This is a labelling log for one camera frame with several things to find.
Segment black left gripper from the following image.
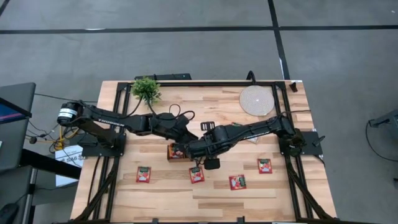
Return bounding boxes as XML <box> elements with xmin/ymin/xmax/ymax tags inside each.
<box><xmin>154</xmin><ymin>113</ymin><xmax>200</xmax><ymax>147</ymax></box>

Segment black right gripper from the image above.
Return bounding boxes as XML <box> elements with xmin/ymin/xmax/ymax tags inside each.
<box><xmin>185</xmin><ymin>121</ymin><xmax>233</xmax><ymax>160</ymax></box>

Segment orange tea bag packet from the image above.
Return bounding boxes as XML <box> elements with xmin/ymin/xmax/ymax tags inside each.
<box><xmin>169</xmin><ymin>143</ymin><xmax>187</xmax><ymax>160</ymax></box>

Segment wooden three-compartment tea box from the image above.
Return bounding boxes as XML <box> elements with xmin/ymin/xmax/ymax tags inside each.
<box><xmin>167</xmin><ymin>142</ymin><xmax>193</xmax><ymax>164</ymax></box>

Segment black power strip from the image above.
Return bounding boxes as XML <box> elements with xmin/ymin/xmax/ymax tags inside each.
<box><xmin>134</xmin><ymin>73</ymin><xmax>192</xmax><ymax>82</ymax></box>

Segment green potted artificial plant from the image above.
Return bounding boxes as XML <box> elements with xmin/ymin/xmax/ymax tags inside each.
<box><xmin>129</xmin><ymin>77</ymin><xmax>163</xmax><ymax>106</ymax></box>

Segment round woven beige trivet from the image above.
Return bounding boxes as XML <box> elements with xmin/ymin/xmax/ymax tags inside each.
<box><xmin>239</xmin><ymin>85</ymin><xmax>275</xmax><ymax>117</ymax></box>

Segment white paper sheet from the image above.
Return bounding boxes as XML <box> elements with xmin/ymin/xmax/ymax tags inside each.
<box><xmin>55</xmin><ymin>144</ymin><xmax>85</xmax><ymax>187</ymax></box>

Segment dark side table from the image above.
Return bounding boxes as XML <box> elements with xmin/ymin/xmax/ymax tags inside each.
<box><xmin>0</xmin><ymin>148</ymin><xmax>82</xmax><ymax>224</ymax></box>

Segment dark grey desk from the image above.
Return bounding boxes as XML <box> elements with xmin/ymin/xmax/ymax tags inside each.
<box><xmin>0</xmin><ymin>82</ymin><xmax>37</xmax><ymax>172</ymax></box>

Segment black computer monitor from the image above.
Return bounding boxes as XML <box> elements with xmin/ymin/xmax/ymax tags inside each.
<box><xmin>0</xmin><ymin>97</ymin><xmax>33</xmax><ymax>124</ymax></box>

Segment black computer mouse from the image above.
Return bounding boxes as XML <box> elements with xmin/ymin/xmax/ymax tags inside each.
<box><xmin>0</xmin><ymin>202</ymin><xmax>20</xmax><ymax>224</ymax></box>

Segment grey metal stand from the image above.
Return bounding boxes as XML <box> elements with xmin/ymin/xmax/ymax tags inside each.
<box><xmin>368</xmin><ymin>108</ymin><xmax>398</xmax><ymax>128</ymax></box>

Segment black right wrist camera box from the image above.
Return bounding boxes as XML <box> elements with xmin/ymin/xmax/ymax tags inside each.
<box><xmin>203</xmin><ymin>157</ymin><xmax>221</xmax><ymax>170</ymax></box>

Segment yellow cable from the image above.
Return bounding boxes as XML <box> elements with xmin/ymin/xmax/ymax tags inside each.
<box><xmin>55</xmin><ymin>124</ymin><xmax>82</xmax><ymax>151</ymax></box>

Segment black cable tangle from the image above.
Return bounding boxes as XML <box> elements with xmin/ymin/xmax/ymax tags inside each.
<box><xmin>25</xmin><ymin>91</ymin><xmax>96</xmax><ymax>154</ymax></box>

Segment black floor cable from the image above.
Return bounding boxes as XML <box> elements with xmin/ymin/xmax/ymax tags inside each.
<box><xmin>365</xmin><ymin>119</ymin><xmax>398</xmax><ymax>163</ymax></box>

